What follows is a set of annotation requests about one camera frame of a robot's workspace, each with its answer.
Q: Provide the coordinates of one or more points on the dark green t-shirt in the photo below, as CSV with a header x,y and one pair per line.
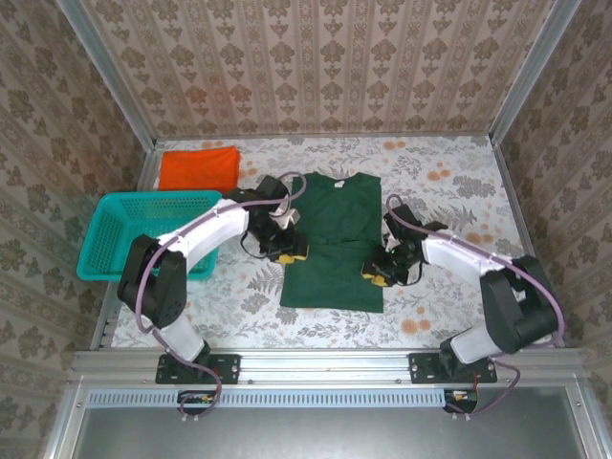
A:
x,y
334,277

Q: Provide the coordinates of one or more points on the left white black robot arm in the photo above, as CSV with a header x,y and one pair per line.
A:
x,y
210,234

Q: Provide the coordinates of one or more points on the folded orange t-shirt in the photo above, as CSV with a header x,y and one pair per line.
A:
x,y
198,167

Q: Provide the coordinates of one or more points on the floral patterned table cover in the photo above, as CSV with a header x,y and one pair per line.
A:
x,y
430,158

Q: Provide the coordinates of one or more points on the teal plastic basket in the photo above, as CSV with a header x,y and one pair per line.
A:
x,y
119,229

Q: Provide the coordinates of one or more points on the grey metal sheet panel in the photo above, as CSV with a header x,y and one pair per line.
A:
x,y
325,437

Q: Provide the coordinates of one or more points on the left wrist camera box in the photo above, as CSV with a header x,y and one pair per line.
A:
x,y
285,219

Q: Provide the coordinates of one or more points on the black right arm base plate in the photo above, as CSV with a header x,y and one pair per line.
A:
x,y
423,368

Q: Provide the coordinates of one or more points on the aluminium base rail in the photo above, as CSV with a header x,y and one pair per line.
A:
x,y
325,365

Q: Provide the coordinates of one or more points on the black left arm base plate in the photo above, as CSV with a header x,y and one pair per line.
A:
x,y
229,368

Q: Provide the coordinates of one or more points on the aluminium frame post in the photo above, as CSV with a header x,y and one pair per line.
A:
x,y
531,72
110,76

